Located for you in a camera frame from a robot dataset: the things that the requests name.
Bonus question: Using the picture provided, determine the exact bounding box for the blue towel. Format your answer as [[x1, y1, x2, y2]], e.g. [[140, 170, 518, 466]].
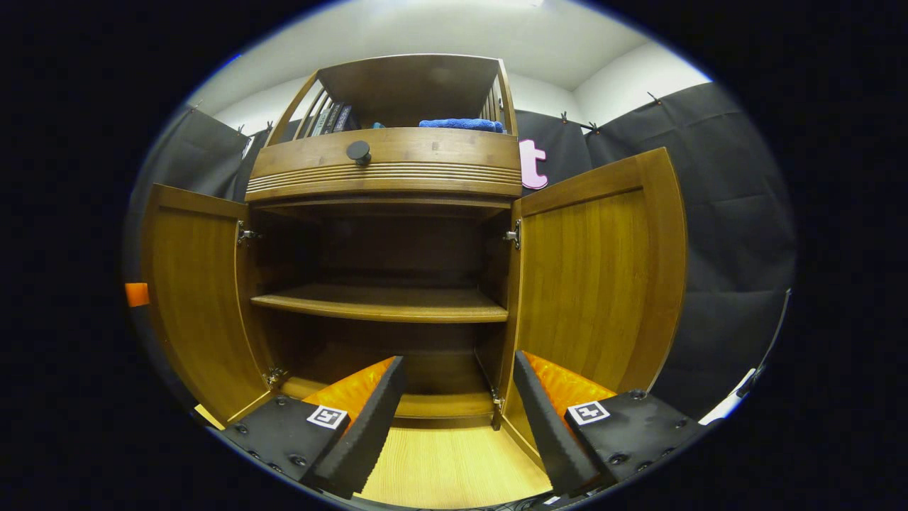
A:
[[419, 118, 506, 134]]

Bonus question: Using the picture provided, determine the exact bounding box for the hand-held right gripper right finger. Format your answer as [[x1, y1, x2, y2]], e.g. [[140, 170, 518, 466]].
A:
[[512, 350, 707, 498]]

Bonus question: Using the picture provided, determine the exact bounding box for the black backdrop cloth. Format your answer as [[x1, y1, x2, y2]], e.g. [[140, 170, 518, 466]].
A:
[[124, 82, 797, 419]]

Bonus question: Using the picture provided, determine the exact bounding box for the wooden double-door shoe cabinet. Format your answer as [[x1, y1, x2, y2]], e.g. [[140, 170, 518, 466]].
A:
[[238, 54, 524, 430]]

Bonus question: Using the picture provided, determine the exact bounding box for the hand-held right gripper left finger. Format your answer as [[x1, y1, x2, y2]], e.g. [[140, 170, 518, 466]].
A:
[[213, 355, 407, 500]]

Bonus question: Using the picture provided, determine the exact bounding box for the wooden cabinet door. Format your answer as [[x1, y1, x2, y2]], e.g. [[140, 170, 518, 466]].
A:
[[497, 147, 687, 471], [140, 183, 277, 427]]

